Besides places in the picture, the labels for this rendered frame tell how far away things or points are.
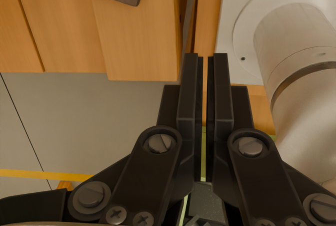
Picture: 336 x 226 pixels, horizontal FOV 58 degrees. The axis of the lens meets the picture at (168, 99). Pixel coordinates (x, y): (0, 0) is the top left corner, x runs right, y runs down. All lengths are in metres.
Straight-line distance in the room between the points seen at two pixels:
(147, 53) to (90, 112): 1.41
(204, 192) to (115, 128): 1.19
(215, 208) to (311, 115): 0.59
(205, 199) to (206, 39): 0.46
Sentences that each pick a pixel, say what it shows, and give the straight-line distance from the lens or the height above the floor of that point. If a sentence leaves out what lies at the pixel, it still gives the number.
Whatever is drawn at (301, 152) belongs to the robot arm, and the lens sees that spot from 0.33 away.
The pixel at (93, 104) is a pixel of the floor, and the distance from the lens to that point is 1.90.
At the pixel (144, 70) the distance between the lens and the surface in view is 0.58.
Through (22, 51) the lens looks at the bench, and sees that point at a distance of 0.68.
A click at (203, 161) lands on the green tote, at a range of 0.72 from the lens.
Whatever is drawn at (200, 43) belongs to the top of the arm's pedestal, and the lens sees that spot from 0.60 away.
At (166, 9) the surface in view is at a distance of 0.52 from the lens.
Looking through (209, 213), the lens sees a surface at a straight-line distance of 0.88.
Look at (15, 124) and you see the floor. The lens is 2.27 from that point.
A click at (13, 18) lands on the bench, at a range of 0.65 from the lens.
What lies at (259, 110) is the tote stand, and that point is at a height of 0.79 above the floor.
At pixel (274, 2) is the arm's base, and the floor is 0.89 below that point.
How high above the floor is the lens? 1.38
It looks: 52 degrees down
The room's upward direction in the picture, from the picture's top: 170 degrees counter-clockwise
